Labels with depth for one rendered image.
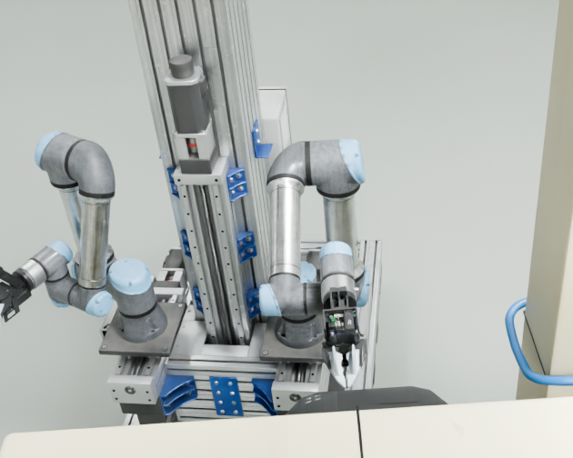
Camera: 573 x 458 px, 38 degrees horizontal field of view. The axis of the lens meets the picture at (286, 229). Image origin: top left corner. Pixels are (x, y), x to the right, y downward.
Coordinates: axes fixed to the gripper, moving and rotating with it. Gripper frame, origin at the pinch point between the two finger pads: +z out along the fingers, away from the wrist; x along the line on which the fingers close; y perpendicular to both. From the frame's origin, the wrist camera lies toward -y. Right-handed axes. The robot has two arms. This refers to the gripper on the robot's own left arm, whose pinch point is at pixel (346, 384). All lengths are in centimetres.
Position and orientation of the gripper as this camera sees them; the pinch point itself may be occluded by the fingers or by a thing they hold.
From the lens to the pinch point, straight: 168.2
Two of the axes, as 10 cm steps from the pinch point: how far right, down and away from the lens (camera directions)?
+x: 9.9, -1.0, -0.7
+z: 0.2, 7.0, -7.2
